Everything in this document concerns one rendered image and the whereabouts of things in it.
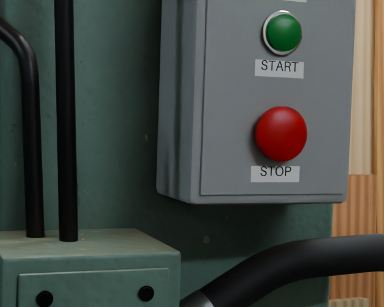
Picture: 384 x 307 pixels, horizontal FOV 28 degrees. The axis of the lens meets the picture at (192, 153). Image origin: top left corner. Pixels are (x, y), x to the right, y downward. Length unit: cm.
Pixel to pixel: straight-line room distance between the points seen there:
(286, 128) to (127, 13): 12
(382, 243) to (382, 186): 176
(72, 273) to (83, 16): 16
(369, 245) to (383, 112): 177
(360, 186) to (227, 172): 172
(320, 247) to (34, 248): 17
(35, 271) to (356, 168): 191
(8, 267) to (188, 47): 15
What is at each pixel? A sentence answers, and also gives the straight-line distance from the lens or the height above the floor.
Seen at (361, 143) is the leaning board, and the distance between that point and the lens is 225.
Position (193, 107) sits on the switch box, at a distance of 41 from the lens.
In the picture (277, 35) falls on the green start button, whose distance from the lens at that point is 42.
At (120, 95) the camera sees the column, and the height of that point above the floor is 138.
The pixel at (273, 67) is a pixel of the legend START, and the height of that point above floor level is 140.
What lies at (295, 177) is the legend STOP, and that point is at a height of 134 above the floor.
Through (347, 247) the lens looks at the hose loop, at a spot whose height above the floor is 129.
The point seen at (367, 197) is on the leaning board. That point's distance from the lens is 214.
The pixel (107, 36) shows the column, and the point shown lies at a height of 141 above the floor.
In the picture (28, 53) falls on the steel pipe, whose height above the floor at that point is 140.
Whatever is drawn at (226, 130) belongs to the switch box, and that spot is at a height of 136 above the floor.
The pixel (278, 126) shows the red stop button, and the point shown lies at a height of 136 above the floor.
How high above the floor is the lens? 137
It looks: 3 degrees down
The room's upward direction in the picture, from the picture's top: 2 degrees clockwise
